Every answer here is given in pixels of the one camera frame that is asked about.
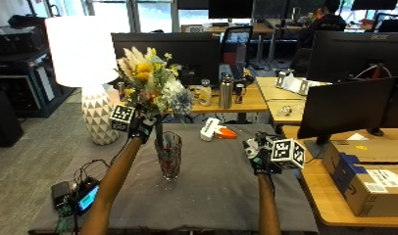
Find person's left hand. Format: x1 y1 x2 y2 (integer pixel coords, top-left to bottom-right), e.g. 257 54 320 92
127 112 160 145

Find person's right hand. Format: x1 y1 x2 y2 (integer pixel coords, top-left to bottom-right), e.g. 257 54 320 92
242 131 284 176

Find yellow and white flower bouquet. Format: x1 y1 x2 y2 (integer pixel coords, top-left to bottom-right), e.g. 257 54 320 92
116 46 196 148

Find white marker cube left glove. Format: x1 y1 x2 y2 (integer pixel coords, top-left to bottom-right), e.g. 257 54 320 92
108 104 137 132

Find white marker cube glove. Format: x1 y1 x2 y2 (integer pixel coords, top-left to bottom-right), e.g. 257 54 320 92
270 138 306 170
108 104 137 132

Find white marker cube right glove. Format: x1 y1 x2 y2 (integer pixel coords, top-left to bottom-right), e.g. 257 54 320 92
270 138 306 170

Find white and orange tape dispenser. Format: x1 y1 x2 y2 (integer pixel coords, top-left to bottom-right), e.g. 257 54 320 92
200 117 238 142

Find clear glass vase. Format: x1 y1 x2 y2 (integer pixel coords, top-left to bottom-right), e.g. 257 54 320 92
155 130 184 182

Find small clear glass object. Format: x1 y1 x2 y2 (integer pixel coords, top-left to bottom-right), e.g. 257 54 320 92
277 105 296 118

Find wooden desk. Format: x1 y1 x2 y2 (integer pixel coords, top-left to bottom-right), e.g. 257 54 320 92
105 76 321 125

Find clear plastic bottle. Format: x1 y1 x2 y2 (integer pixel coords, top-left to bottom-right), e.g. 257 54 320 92
198 78 214 107

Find dark drink can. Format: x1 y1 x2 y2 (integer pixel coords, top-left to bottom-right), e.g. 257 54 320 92
233 83 246 105

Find grey table cloth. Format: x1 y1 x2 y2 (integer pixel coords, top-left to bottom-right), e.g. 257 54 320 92
28 122 321 234

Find silver steel bottle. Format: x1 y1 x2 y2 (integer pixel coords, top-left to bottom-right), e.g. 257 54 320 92
218 73 236 110

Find white device on desk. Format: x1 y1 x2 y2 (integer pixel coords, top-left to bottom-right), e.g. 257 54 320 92
274 70 322 97

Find white table lamp patterned base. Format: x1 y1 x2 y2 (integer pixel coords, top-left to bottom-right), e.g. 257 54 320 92
44 15 121 146

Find wide black computer monitor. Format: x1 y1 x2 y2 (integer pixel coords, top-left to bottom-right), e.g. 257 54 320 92
111 31 222 86

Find black device with lit screen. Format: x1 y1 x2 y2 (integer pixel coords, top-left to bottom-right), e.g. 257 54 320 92
75 177 101 215

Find cardboard box with label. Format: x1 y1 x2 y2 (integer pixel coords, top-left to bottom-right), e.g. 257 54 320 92
321 139 398 218

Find black box device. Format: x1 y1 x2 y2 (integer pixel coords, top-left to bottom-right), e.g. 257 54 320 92
51 181 73 212

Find black office chair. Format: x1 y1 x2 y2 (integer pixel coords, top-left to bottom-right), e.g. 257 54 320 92
220 24 256 71

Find black equipment rack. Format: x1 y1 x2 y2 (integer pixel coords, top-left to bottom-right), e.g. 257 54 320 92
0 14 76 118

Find large black computer monitor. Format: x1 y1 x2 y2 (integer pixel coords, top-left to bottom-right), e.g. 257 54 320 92
306 29 398 84

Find black cables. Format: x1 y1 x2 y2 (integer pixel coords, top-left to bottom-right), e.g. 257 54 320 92
53 143 131 235

